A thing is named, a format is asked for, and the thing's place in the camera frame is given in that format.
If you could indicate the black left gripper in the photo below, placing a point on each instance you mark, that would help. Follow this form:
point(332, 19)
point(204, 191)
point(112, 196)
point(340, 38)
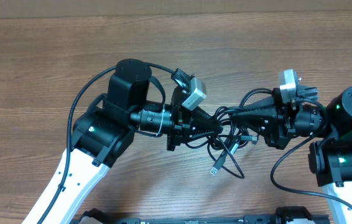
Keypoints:
point(187, 126)

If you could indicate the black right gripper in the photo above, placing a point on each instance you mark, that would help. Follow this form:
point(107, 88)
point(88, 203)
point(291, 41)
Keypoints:
point(270, 112)

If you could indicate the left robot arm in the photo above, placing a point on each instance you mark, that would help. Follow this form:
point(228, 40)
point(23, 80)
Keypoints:
point(98, 138)

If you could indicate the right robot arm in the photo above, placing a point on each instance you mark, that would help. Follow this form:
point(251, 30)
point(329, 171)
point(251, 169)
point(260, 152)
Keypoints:
point(328, 130)

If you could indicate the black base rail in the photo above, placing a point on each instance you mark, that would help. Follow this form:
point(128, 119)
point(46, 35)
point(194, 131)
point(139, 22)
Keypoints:
point(289, 214)

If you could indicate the cardboard back wall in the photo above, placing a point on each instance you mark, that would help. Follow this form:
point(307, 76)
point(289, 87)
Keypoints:
point(15, 9)

